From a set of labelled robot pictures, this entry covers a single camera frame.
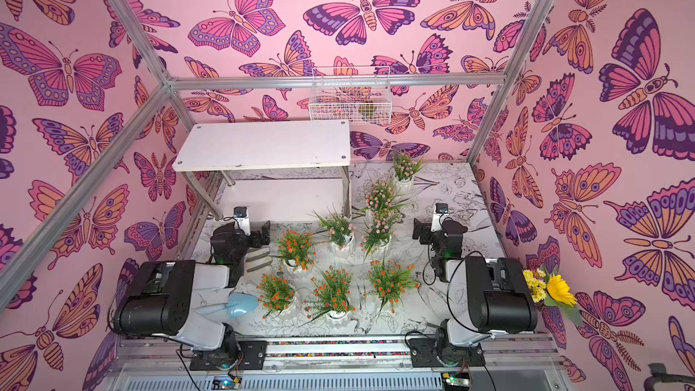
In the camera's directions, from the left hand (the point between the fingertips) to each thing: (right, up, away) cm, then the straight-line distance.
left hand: (258, 219), depth 94 cm
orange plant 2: (+13, -17, -24) cm, 32 cm away
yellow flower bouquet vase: (+78, -12, -33) cm, 86 cm away
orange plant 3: (+28, -17, -25) cm, 41 cm away
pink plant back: (+42, +8, -4) cm, 43 cm away
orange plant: (+16, -7, -17) cm, 24 cm away
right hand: (+61, 0, -1) cm, 61 cm away
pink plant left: (+28, -1, -11) cm, 30 cm away
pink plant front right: (+41, -4, -10) cm, 42 cm away
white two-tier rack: (+2, +19, +22) cm, 29 cm away
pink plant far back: (+52, +18, +6) cm, 55 cm away
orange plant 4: (+43, -15, -21) cm, 50 cm away
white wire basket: (+35, +44, +1) cm, 56 cm away
